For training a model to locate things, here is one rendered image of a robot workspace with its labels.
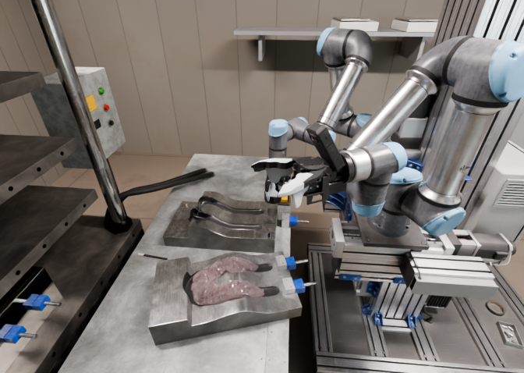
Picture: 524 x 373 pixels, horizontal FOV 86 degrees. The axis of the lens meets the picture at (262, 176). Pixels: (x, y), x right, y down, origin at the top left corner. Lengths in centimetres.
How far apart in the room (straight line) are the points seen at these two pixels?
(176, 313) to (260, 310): 27
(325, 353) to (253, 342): 71
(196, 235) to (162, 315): 39
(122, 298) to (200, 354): 39
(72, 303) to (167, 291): 41
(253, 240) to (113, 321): 58
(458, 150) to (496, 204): 55
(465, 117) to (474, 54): 14
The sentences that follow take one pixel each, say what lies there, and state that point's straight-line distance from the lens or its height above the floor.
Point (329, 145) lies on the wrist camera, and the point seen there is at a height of 151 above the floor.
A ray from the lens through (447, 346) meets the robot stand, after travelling 199.
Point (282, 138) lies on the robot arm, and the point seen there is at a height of 130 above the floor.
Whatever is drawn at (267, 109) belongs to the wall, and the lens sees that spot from 339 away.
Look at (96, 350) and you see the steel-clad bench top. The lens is 120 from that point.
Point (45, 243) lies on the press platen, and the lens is 129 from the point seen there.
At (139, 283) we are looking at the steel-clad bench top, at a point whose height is 80.
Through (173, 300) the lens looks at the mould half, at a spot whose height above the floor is 91.
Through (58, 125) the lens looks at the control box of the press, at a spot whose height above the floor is 129.
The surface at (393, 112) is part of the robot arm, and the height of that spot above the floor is 150.
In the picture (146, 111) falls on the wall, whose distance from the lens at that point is 379.
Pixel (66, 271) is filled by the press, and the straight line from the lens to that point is 150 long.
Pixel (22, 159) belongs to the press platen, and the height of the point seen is 129.
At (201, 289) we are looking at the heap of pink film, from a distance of 109.
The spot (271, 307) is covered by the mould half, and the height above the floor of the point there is 86.
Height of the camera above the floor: 177
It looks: 33 degrees down
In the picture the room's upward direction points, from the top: straight up
